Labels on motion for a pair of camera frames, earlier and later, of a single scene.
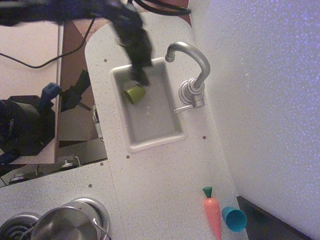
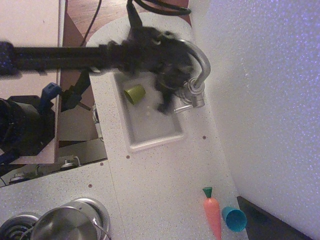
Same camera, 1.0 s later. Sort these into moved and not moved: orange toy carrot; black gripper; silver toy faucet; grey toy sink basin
Moved: black gripper
Not moved: orange toy carrot; silver toy faucet; grey toy sink basin
